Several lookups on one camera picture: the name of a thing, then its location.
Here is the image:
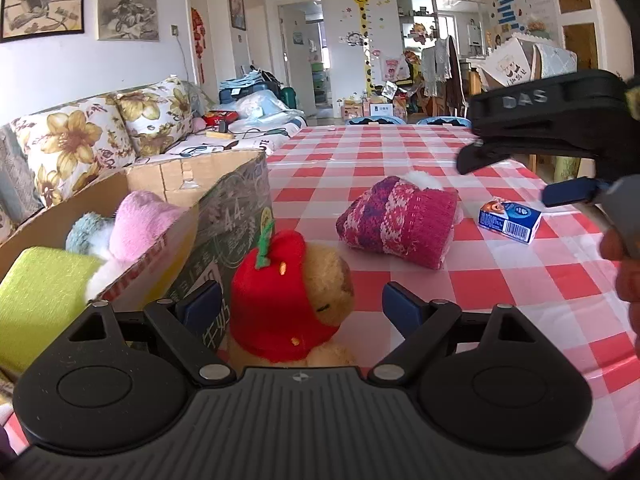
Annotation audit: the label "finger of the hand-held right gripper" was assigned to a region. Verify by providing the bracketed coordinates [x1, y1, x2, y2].
[455, 140, 507, 177]
[542, 177, 602, 209]

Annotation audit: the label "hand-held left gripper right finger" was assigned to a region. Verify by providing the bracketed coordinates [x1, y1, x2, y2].
[367, 281, 540, 387]

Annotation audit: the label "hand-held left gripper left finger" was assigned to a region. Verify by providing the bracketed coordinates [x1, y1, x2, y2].
[64, 280, 237, 387]

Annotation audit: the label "capybara plush with red hat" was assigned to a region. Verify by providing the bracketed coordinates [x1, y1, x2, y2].
[220, 217, 357, 368]

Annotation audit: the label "magenta knit hat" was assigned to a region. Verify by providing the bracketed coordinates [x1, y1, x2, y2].
[335, 170, 464, 272]

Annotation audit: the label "pink plush toy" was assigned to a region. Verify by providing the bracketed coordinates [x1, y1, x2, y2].
[109, 190, 187, 263]

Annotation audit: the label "teal and white plush toy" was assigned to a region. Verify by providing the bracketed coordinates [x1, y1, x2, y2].
[65, 211, 132, 298]

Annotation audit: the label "yellow-green plush cushion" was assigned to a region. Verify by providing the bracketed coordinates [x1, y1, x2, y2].
[0, 246, 104, 377]

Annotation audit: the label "person's right hand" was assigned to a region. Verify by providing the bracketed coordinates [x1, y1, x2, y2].
[599, 234, 640, 307]

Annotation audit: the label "open white cardboard box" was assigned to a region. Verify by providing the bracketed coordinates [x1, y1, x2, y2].
[472, 35, 578, 93]

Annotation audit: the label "small blue carton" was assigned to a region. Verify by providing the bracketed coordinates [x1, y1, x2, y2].
[478, 198, 543, 245]

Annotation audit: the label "hanging clothes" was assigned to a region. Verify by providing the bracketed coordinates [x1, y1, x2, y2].
[421, 35, 467, 112]

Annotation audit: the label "red checked tablecloth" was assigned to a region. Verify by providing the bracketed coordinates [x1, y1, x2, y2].
[0, 124, 640, 466]

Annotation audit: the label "sofa with printed sheet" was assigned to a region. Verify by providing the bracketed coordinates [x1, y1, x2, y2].
[0, 75, 309, 252]

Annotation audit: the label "giraffe height chart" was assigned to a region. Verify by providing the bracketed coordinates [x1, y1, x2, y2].
[351, 0, 382, 97]

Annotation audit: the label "red box on sofa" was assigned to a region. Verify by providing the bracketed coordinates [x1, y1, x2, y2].
[202, 110, 239, 129]

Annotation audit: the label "floral sofa cushion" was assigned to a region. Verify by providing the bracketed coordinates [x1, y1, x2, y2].
[10, 94, 137, 211]
[116, 76, 197, 159]

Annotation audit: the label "pile of bags on sofa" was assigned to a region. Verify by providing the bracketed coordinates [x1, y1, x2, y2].
[217, 67, 301, 123]

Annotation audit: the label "red hanging ornament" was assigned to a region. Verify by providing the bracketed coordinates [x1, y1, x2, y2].
[191, 7, 206, 86]

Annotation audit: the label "framed pencil drawing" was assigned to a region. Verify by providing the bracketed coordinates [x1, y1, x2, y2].
[96, 0, 161, 42]

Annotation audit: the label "framed cartoon drawing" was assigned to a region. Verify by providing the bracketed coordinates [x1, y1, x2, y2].
[0, 0, 86, 44]

